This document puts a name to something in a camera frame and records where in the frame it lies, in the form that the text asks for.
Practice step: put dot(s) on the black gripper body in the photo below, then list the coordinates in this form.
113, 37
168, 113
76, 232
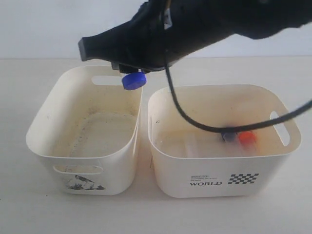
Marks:
161, 31

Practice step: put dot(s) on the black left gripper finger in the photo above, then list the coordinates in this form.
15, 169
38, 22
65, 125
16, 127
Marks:
125, 69

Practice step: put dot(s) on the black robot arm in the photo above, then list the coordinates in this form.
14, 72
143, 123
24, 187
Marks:
216, 20

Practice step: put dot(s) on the white plastic bin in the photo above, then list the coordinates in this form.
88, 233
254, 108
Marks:
86, 132

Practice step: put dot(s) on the white WORLD bin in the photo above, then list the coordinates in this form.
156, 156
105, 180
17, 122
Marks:
221, 106

